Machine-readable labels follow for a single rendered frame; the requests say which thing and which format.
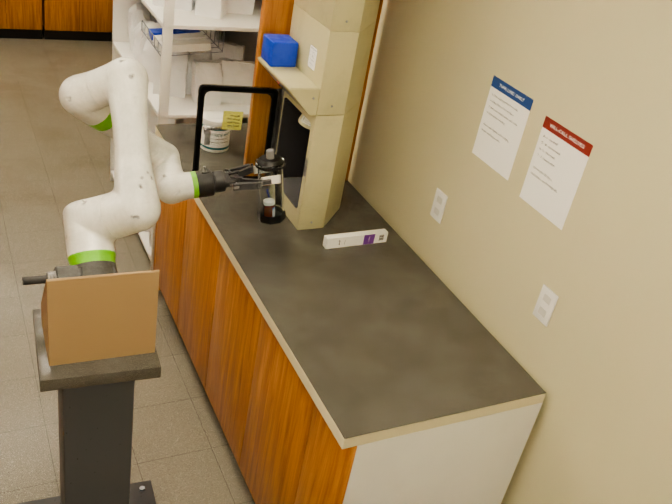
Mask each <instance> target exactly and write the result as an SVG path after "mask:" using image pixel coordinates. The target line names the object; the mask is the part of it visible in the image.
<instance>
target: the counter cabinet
mask: <svg viewBox="0 0 672 504"><path fill-rule="evenodd" d="M160 203H161V214H160V217H159V219H158V221H157V222H156V226H155V245H154V263H153V270H159V272H160V273H159V290H161V292H162V295H163V297H164V299H165V301H166V304H167V306H168V308H169V310H170V313H171V315H172V317H173V319H174V322H175V324H176V326H177V328H178V331H179V333H180V335H181V337H182V340H183V342H184V344H185V346H186V349H187V351H188V353H189V355H190V358H191V360H192V362H193V364H194V367H195V369H196V371H197V373H198V376H199V378H200V380H201V382H202V385H203V387H204V389H205V392H206V394H207V396H208V398H209V401H210V403H211V405H212V407H213V410H214V412H215V414H216V416H217V419H218V421H219V423H220V425H221V428H222V430H223V432H224V434H225V437H226V439H227V441H228V443H229V446H230V448H231V450H232V452H233V455H234V457H235V459H236V461H237V464H238V466H239V468H240V470H241V473H242V475H243V477H244V479H245V482H246V484H247V486H248V488H249V491H250V493H251V495H252V497H253V500H254V502H255V504H501V502H502V500H503V498H504V495H505V493H506V490H507V488H508V486H509V483H510V481H511V478H512V476H513V473H514V471H515V469H516V466H517V464H518V461H519V459H520V457H521V454H522V452H523V449H524V447H525V445H526V442H527V440H528V437H529V435H530V432H531V430H532V428H533V425H534V423H535V420H536V418H537V416H538V413H539V411H540V408H541V406H542V404H543V402H542V403H538V404H534V405H529V406H525V407H521V408H517V409H512V410H508V411H504V412H500V413H495V414H491V415H487V416H482V417H478V418H474V419H470V420H465V421H461V422H457V423H453V424H448V425H444V426H440V427H435V428H431V429H427V430H423V431H418V432H414V433H410V434H406V435H401V436H397V437H393V438H388V439H384V440H380V441H376V442H371V443H367V444H363V445H359V446H354V447H350V448H346V449H341V447H340V445H339V443H338V442H337V440H336V438H335V437H334V435H333V433H332V432H331V430H330V428H329V427H328V425H327V423H326V421H325V420H324V418H323V416H322V415H321V413H320V411H319V410H318V408H317V406H316V405H315V403H314V401H313V400H312V398H311V396H310V394H309V393H308V391H307V389H306V388H305V386H304V384H303V383H302V381H301V379H300V378H299V376H298V374H297V372H296V371H295V369H294V367H293V366H292V364H291V362H290V361H289V359H288V357H287V356H286V354H285V352H284V351H283V349H282V347H281V345H280V344H279V342H278V340H277V339H276V337H275V335H274V334H273V332H272V330H271V329H270V327H269V325H268V323H267V322H266V320H265V318H264V317H263V315H262V313H261V312H260V310H259V308H258V307H257V305H256V303H255V301H254V300H253V298H252V296H251V295H250V293H249V291H248V290H247V288H246V286H245V285H244V283H243V281H242V280H241V278H240V276H239V274H238V273H237V271H236V269H235V268H234V266H233V264H232V263H231V261H230V259H229V258H228V256H227V254H226V252H225V251H224V249H223V247H222V246H221V244H220V242H219V241H218V239H217V237H216V236H215V234H214V232H213V231H212V229H211V227H210V225H209V224H208V222H207V220H206V219H205V217H204V215H203V214H202V212H201V210H200V209H199V207H198V205H197V203H196V202H195V200H194V198H193V199H188V200H185V201H182V202H179V203H176V204H167V203H164V202H162V201H161V200H160Z"/></svg>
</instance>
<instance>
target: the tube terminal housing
mask: <svg viewBox="0 0 672 504"><path fill-rule="evenodd" d="M375 24H376V22H374V23H372V24H371V25H369V26H368V27H366V28H365V29H363V30H362V31H360V32H342V31H330V30H329V29H327V28H326V27H325V26H323V25H322V24H321V23H319V22H318V21H317V20H315V19H314V18H313V17H312V16H310V15H309V14H308V13H306V12H305V11H304V10H302V9H301V8H300V7H298V6H297V5H296V4H294V6H293V13H292V20H291V27H290V36H291V37H292V38H293V39H294V40H295V41H297V42H298V43H299V46H298V52H297V59H296V67H297V68H298V69H299V70H300V71H301V72H302V73H303V74H304V75H306V76H307V77H308V78H309V79H310V80H311V81H312V82H313V83H314V84H315V85H316V86H317V87H319V88H320V94H319V100H318V106H317V112H316V115H315V116H310V115H308V113H307V112H306V111H305V110H304V109H303V108H302V107H301V106H300V105H299V104H298V103H296V102H295V101H294V100H293V99H292V98H291V96H290V97H289V94H287V92H286V91H284V96H283V102H284V98H288V99H289V101H290V102H291V103H292V104H293V105H294V106H295V107H296V108H297V109H298V110H299V111H300V112H301V113H302V114H303V115H304V116H305V117H306V118H307V119H308V120H309V121H310V124H311V128H310V134H309V140H308V147H307V153H306V158H307V159H308V165H307V171H306V177H304V175H303V177H302V183H301V189H300V196H299V202H298V207H297V208H295V207H294V206H293V204H292V203H291V202H290V201H289V199H288V198H287V197H286V195H285V194H284V210H285V211H286V216H287V217H288V218H289V220H290V221H291V222H292V224H293V225H294V226H295V228H296V229H297V230H304V229H316V228H323V227H324V226H325V225H326V224H327V223H328V221H329V220H330V219H331V218H332V217H333V215H334V214H335V213H336V212H337V211H338V209H339V208H340V204H341V199H342V194H343V188H344V183H345V178H346V173H347V168H348V163H349V158H350V153H351V148H352V142H353V137H354V132H355V127H356V122H357V117H358V112H359V107H360V102H361V96H362V91H363V86H364V81H365V76H366V71H367V65H368V60H369V55H370V50H371V45H372V40H373V35H374V30H375ZM310 44H312V45H313V46H314V47H315V48H317V49H318V51H317V57H316V64H315V70H314V71H313V70H312V69H310V68H309V67H308V66H307V64H308V57H309V51H310Z"/></svg>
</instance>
